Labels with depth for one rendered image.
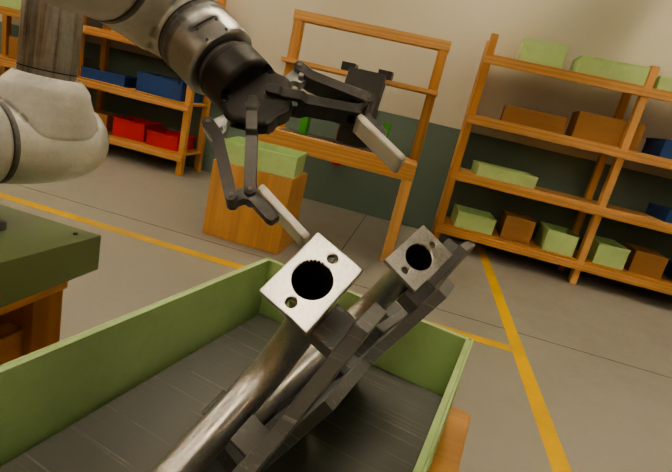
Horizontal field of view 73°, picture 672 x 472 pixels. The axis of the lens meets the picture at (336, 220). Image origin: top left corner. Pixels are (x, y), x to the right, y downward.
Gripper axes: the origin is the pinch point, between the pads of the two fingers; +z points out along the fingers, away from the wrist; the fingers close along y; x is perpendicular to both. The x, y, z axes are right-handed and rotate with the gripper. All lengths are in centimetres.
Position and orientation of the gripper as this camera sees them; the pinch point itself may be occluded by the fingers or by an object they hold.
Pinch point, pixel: (348, 194)
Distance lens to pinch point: 47.2
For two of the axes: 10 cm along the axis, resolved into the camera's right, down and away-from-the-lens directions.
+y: 7.3, -5.9, 3.6
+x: -1.3, 3.9, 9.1
